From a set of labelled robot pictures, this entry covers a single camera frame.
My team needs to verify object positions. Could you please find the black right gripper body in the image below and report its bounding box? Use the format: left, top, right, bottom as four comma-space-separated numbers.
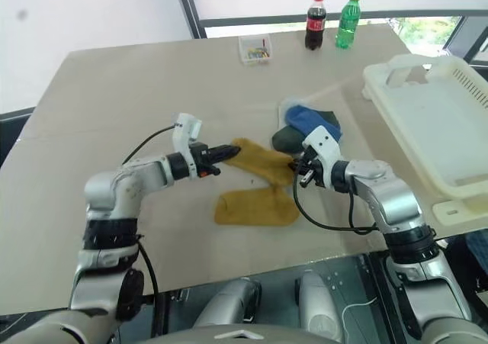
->
294, 149, 326, 190

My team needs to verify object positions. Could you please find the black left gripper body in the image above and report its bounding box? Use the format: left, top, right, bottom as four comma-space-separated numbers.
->
188, 142, 222, 178

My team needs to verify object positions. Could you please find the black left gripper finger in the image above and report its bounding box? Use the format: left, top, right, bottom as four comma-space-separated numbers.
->
210, 151, 242, 163
209, 143, 242, 156

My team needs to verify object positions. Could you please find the clear box with coloured pieces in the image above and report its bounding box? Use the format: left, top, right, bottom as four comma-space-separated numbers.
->
238, 33, 274, 66

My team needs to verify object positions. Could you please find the white plastic basket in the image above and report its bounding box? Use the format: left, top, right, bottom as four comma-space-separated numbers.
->
361, 53, 488, 227

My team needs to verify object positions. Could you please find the dark green cloth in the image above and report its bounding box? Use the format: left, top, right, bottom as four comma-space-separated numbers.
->
271, 108, 341, 157

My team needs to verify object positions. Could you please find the silver right robot thigh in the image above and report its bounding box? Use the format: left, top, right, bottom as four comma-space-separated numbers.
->
294, 271, 339, 342

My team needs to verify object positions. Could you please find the silver robot thigh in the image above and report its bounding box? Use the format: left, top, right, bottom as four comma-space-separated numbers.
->
191, 277, 263, 328
294, 271, 339, 342

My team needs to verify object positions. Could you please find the cola bottle red cap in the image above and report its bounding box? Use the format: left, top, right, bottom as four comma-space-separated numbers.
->
303, 0, 329, 52

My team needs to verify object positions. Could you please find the silver left robot thigh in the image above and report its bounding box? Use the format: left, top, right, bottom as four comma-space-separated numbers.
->
191, 277, 263, 328

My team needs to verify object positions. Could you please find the green soda bottle yellow cap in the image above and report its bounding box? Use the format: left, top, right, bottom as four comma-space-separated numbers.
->
335, 0, 363, 50

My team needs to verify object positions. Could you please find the grey robot torso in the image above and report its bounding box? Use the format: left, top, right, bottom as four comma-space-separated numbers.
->
0, 307, 339, 344

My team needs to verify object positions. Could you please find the dark furniture beside table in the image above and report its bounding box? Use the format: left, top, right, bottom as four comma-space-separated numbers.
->
0, 106, 38, 170

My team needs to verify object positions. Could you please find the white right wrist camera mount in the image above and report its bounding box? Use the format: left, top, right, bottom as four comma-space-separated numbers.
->
301, 126, 343, 172

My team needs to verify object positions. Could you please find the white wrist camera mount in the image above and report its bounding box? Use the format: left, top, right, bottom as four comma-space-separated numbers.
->
301, 126, 343, 172
171, 111, 204, 178

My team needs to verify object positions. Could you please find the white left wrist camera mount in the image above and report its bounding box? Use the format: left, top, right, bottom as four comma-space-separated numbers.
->
171, 111, 204, 178

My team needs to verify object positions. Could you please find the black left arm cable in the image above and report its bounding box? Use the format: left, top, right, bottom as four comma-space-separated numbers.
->
114, 124, 178, 339

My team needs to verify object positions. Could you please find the thin white floor cable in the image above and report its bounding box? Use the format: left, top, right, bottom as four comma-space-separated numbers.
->
340, 299, 377, 334

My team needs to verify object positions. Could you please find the dark window frame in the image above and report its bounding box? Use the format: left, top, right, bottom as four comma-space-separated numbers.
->
171, 0, 488, 65

